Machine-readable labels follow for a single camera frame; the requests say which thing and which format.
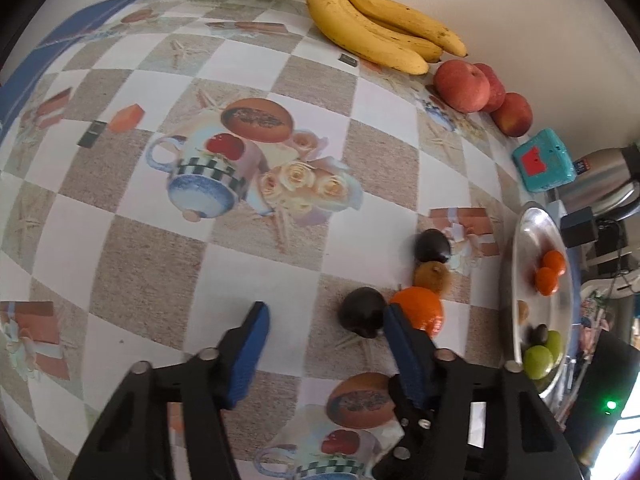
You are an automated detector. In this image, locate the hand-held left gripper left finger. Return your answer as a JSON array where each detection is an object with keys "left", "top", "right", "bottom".
[{"left": 67, "top": 301, "right": 271, "bottom": 480}]

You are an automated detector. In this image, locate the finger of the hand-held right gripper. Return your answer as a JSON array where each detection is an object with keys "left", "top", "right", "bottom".
[{"left": 370, "top": 374, "right": 438, "bottom": 480}]

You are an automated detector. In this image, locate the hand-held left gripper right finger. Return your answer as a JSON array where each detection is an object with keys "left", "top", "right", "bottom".
[{"left": 382, "top": 304, "right": 573, "bottom": 480}]

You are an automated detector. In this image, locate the large orange mandarin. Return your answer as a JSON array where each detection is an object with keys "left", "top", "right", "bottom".
[{"left": 389, "top": 286, "right": 445, "bottom": 337}]

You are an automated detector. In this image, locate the green jujube fruit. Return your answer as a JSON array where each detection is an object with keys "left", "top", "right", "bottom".
[
  {"left": 545, "top": 330, "right": 566, "bottom": 361},
  {"left": 523, "top": 345, "right": 555, "bottom": 380}
]

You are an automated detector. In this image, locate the stainless steel basin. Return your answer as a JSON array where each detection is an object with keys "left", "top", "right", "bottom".
[{"left": 498, "top": 201, "right": 583, "bottom": 411}]

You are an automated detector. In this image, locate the colourful printed packet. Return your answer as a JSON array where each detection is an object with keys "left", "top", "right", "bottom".
[{"left": 580, "top": 297, "right": 618, "bottom": 333}]

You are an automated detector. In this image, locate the printed checkered tablecloth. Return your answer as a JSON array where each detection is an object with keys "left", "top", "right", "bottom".
[{"left": 0, "top": 0, "right": 551, "bottom": 480}]

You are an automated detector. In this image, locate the black power adapter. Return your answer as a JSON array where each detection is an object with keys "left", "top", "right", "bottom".
[{"left": 560, "top": 206, "right": 599, "bottom": 248}]

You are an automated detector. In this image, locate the stainless steel thermos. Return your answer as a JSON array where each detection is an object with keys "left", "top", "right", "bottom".
[{"left": 557, "top": 143, "right": 640, "bottom": 221}]

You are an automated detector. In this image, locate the teal plastic container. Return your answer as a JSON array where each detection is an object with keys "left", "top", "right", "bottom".
[{"left": 511, "top": 128, "right": 577, "bottom": 193}]

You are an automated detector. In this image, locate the red apple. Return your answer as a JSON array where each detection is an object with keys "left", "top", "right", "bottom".
[
  {"left": 432, "top": 59, "right": 491, "bottom": 113},
  {"left": 490, "top": 92, "right": 533, "bottom": 138},
  {"left": 474, "top": 63, "right": 507, "bottom": 112}
]

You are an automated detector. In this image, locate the yellow banana bunch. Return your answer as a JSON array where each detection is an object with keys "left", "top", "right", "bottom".
[{"left": 306, "top": 0, "right": 468, "bottom": 76}]

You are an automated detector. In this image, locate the black cable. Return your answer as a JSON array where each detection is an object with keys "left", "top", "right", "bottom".
[{"left": 595, "top": 216, "right": 640, "bottom": 286}]

